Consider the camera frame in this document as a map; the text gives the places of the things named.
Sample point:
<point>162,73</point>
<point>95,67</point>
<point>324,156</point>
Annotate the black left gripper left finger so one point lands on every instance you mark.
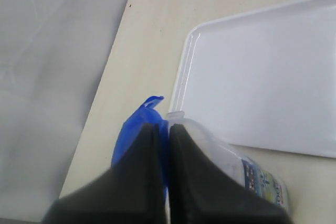
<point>86,206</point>

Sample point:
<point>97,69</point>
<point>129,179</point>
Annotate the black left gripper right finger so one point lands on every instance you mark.
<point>200,192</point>

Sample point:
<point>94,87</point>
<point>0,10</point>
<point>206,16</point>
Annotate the clear plastic container with label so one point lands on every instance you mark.
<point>234,163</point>

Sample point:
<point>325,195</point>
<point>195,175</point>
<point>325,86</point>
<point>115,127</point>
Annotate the blue container lid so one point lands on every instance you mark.
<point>131,129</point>

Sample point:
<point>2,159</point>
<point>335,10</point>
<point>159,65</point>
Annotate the white plastic tray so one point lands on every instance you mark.
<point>264,79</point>

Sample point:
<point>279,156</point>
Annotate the white backdrop curtain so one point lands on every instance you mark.
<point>53,54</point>

